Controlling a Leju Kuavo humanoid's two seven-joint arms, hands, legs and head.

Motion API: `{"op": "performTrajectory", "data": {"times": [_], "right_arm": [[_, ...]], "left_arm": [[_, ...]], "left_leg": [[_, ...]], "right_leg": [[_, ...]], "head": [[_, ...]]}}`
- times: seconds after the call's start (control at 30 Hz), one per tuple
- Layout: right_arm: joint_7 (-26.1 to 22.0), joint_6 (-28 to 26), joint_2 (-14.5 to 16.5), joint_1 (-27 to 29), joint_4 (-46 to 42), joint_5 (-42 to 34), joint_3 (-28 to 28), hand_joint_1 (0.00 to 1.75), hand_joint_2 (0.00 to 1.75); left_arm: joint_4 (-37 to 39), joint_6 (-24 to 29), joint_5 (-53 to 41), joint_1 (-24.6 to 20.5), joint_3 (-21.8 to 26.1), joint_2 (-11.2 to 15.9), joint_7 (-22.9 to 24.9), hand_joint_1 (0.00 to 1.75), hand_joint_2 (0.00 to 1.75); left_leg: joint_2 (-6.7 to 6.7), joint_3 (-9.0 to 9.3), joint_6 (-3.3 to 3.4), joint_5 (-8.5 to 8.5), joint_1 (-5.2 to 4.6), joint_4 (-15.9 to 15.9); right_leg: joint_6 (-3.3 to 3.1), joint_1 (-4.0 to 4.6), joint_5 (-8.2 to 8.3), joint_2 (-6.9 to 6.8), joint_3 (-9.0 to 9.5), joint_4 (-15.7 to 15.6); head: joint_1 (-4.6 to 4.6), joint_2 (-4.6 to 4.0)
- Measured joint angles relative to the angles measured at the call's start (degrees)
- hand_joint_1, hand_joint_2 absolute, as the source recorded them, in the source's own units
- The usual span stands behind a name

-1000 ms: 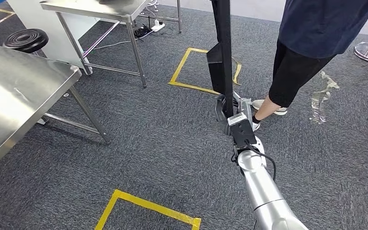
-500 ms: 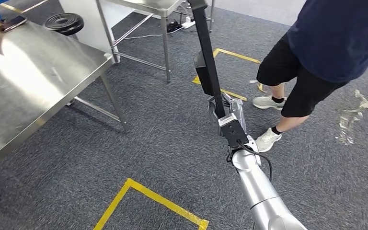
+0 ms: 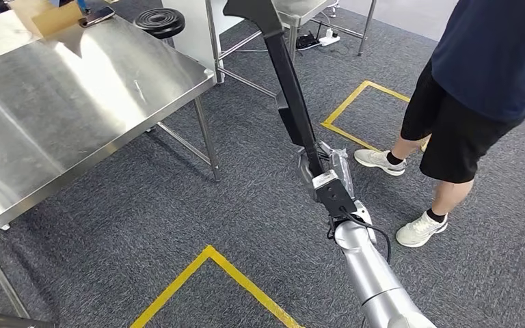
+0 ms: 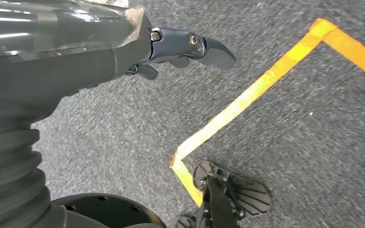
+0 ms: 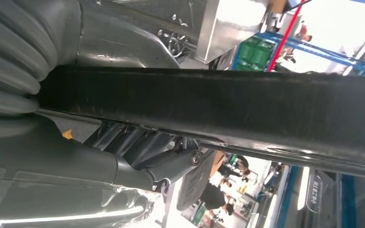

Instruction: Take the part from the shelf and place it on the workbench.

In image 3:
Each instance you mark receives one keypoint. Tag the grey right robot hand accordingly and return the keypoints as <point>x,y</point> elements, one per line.
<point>342,167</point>

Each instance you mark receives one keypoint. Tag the black plastic mounting plate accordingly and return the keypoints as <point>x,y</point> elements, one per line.
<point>289,90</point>

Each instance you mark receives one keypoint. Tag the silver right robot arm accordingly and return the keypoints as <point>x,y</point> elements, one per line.
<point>371,271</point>

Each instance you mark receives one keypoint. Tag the steel workbench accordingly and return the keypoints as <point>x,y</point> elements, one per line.
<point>86,90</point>

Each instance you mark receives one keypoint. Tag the straight yellow tape line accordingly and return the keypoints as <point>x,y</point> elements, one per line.
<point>351,136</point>
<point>344,102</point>

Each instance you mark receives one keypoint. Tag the loose yellow tape strip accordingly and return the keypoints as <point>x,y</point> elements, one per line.
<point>389,90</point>

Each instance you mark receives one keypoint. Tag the black power adapter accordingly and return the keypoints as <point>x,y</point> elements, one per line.
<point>307,41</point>

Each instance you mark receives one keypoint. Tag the yellow floor tape square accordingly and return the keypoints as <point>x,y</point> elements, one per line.
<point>240,276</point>

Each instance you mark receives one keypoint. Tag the steel table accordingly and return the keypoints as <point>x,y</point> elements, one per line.
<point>298,11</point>

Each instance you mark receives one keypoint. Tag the person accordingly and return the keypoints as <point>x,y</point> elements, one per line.
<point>471,54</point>

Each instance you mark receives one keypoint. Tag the white partition panel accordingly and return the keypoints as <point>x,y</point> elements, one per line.
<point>190,36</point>

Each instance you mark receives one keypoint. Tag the black ribbed round disc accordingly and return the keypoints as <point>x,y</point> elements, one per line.
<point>159,22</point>

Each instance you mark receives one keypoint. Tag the black smartphone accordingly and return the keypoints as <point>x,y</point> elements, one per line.
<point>97,16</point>

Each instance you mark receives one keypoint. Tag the blue cardboard sheet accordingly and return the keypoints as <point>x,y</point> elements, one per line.
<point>82,7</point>

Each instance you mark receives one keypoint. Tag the open cardboard box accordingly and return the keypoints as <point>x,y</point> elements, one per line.
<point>49,20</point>

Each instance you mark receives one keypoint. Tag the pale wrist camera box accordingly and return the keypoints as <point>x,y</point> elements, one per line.
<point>335,194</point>

